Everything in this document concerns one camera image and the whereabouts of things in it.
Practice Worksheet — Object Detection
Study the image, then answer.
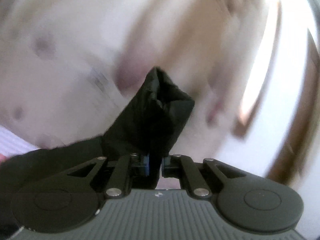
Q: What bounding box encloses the black jacket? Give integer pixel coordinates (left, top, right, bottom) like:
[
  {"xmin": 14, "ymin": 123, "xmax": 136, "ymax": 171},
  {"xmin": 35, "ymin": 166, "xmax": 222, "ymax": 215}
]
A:
[{"xmin": 1, "ymin": 67, "xmax": 195, "ymax": 239}]

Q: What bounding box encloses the pink checkered bed sheet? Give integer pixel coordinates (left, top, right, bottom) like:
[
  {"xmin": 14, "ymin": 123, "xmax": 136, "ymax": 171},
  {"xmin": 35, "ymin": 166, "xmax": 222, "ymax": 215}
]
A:
[{"xmin": 0, "ymin": 126, "xmax": 37, "ymax": 163}]

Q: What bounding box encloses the beige leaf-print curtain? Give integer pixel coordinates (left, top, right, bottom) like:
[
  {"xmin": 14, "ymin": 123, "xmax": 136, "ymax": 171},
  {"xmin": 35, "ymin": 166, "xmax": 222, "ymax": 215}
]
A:
[{"xmin": 1, "ymin": 0, "xmax": 277, "ymax": 148}]

